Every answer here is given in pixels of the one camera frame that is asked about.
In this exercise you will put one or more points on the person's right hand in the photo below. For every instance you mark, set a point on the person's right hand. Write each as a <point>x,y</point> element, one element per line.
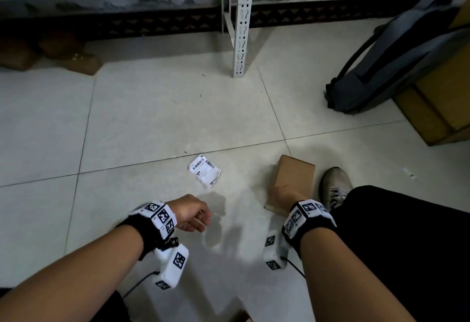
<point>284,200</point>

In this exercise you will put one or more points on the person's left hand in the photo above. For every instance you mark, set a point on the person's left hand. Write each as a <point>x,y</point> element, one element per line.
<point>191,213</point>

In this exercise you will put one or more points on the small brown cardboard box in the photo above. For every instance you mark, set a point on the small brown cardboard box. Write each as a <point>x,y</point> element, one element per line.
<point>295,173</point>

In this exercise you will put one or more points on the white shipping label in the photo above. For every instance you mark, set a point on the white shipping label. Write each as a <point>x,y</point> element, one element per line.
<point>205,171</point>

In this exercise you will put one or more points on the person's left forearm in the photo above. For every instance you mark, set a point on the person's left forearm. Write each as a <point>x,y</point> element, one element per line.
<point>73,281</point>

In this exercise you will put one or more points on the person's right forearm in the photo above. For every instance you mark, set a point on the person's right forearm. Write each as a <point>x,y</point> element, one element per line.
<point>338,281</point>

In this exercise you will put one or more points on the person's right white shoe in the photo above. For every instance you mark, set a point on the person's right white shoe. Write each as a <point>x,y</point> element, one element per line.
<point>336,186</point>

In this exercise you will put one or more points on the person's right trouser leg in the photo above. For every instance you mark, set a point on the person's right trouser leg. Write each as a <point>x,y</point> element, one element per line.
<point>411,244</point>

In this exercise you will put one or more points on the brown taped box under shelf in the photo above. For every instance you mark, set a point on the brown taped box under shelf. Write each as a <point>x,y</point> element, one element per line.
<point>82,64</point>

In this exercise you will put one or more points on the right black marker wristband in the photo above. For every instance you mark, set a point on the right black marker wristband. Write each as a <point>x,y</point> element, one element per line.
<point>308,219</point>

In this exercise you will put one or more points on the black marker wristband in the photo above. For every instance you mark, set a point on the black marker wristband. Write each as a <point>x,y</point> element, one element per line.
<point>308,219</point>
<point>147,226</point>

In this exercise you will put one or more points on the left black marker wristband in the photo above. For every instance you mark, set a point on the left black marker wristband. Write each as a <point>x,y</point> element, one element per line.
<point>147,226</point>

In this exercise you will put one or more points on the grey backpack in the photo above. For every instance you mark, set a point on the grey backpack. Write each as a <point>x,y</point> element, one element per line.
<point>396,57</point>

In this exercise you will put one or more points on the large yellow-brown carton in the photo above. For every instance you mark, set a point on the large yellow-brown carton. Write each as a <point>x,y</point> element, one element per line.
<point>444,90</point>

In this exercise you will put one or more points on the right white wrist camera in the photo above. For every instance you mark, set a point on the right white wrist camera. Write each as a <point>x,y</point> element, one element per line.
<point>273,250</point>

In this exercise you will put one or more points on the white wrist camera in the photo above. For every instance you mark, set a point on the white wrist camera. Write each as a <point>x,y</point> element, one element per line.
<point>273,250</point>
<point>172,265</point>

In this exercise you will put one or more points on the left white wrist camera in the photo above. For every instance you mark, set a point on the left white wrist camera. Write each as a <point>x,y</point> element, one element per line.
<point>172,265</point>

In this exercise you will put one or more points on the thin white rear shelf post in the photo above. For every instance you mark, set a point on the thin white rear shelf post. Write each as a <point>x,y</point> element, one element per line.
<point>224,13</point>

